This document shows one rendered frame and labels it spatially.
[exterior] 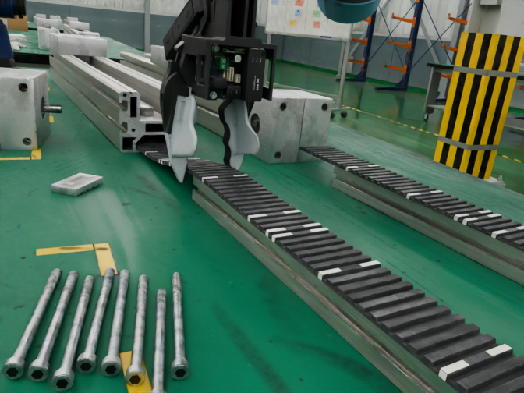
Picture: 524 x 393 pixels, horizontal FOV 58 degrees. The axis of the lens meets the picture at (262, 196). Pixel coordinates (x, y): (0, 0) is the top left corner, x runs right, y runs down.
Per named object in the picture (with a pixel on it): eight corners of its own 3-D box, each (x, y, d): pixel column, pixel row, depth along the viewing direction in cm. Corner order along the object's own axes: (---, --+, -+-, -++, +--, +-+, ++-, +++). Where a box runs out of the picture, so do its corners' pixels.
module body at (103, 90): (187, 150, 71) (189, 93, 68) (119, 153, 66) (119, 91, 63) (88, 79, 135) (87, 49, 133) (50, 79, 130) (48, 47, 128)
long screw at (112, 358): (120, 377, 25) (120, 361, 24) (100, 378, 24) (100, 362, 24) (132, 278, 35) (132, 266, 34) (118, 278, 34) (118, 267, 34)
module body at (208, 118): (292, 146, 80) (299, 96, 77) (240, 148, 75) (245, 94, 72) (153, 82, 145) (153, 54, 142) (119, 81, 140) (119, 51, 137)
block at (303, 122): (336, 160, 74) (345, 99, 71) (268, 164, 68) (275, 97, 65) (304, 146, 81) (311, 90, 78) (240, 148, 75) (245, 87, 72)
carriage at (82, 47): (107, 69, 115) (107, 39, 113) (58, 66, 110) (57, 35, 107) (94, 61, 128) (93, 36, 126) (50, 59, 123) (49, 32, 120)
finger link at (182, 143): (170, 192, 45) (195, 98, 43) (152, 174, 50) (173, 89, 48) (199, 196, 47) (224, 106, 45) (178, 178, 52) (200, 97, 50)
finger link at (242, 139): (248, 192, 50) (237, 107, 46) (224, 175, 55) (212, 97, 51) (274, 183, 51) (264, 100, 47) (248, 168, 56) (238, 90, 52)
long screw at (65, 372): (72, 391, 23) (72, 374, 23) (51, 392, 23) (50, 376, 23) (97, 285, 33) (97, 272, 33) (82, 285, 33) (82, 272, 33)
